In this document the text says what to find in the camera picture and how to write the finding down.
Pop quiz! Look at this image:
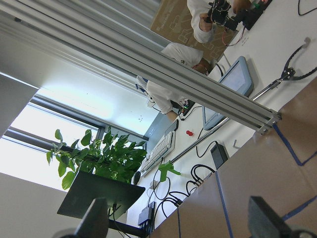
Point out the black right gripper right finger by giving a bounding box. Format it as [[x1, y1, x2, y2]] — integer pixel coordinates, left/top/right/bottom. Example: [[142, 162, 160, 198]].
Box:
[[248, 196, 297, 238]]

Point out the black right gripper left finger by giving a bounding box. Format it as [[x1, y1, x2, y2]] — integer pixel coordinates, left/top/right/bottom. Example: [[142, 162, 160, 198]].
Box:
[[74, 198, 109, 238]]

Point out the black computer monitor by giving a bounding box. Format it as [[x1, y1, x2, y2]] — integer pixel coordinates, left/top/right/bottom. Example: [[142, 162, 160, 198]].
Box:
[[57, 171, 145, 219]]

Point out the green potted plant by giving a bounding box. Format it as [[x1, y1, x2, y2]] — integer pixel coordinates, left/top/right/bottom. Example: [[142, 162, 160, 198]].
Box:
[[46, 128, 147, 190]]

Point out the black power adapter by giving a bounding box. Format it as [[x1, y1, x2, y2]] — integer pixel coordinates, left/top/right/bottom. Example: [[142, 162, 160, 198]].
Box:
[[211, 143, 228, 170]]

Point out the white keyboard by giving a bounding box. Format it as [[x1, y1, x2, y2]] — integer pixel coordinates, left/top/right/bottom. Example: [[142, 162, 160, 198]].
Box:
[[139, 131, 176, 177]]

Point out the red small object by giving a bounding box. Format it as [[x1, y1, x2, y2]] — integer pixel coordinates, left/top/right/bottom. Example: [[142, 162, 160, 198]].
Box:
[[186, 130, 194, 136]]

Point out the person in white shirt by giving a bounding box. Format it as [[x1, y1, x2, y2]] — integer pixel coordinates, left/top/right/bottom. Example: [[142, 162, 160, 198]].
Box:
[[135, 0, 251, 122]]

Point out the green handled reacher grabber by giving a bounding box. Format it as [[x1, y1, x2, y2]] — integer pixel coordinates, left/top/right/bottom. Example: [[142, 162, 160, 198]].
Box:
[[158, 37, 317, 183]]

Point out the aluminium frame post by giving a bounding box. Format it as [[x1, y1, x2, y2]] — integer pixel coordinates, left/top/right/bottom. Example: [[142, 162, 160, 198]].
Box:
[[0, 0, 282, 136]]

